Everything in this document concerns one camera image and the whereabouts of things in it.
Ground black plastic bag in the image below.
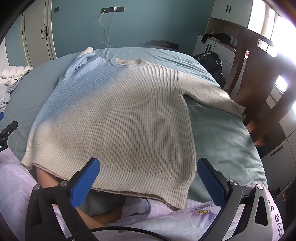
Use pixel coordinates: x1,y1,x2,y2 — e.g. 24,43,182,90
193,51,227,90

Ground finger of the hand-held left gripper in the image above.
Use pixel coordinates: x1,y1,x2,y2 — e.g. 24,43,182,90
0,120,18,142

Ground thin white charging cable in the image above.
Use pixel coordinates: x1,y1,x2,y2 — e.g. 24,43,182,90
99,9,116,48

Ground white wall cupboard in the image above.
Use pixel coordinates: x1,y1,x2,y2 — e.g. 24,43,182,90
211,0,253,20

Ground pale grey crumpled bedding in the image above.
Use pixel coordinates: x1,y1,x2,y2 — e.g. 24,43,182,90
0,85,11,112

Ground white room door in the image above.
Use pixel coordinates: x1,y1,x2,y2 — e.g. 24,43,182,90
22,0,57,67

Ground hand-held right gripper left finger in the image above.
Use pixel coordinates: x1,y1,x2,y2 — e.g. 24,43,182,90
25,158,101,241

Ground purple floral cloth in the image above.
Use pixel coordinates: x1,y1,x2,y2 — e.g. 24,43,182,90
0,148,287,241

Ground bed with teal sheet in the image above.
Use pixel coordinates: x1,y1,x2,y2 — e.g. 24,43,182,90
0,47,269,204

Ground brown wooden chair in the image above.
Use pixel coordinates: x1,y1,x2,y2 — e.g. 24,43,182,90
222,23,296,159

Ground cream and blue knit sweater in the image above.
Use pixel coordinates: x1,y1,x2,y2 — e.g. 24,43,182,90
20,47,247,210

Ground dark wall outlet plate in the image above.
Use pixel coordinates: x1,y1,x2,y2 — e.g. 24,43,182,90
101,6,123,13

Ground white drawer cabinet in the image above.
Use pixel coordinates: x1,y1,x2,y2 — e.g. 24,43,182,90
193,34,237,78

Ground black cable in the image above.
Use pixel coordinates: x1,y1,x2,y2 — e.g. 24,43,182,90
67,225,160,241

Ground dark clothes on cabinet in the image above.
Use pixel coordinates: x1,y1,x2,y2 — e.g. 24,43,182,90
201,32,235,44

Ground white puffy duvet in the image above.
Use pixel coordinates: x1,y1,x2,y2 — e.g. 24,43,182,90
0,65,33,86

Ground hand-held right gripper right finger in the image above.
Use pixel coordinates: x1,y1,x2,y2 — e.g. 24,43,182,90
196,158,275,241

